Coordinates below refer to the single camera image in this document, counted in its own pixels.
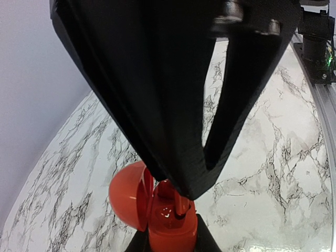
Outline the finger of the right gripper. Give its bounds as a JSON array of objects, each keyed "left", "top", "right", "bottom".
[
  {"left": 50, "top": 1, "right": 232, "bottom": 200},
  {"left": 204, "top": 15, "right": 300, "bottom": 184}
]

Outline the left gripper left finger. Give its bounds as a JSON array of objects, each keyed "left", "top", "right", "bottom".
[{"left": 125, "top": 230, "right": 152, "bottom": 252}]

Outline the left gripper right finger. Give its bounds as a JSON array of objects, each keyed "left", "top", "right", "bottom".
[{"left": 194, "top": 214, "right": 221, "bottom": 252}]

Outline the red bottle cap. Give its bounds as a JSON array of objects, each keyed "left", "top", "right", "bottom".
[{"left": 109, "top": 161, "right": 198, "bottom": 251}]

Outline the red ear hook front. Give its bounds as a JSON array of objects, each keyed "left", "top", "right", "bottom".
[{"left": 174, "top": 190, "right": 190, "bottom": 217}]

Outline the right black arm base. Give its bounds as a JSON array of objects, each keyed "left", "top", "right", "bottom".
[{"left": 293, "top": 7, "right": 335, "bottom": 85}]

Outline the front aluminium rail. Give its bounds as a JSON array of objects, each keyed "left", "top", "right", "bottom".
[{"left": 291, "top": 34, "right": 336, "bottom": 169}]

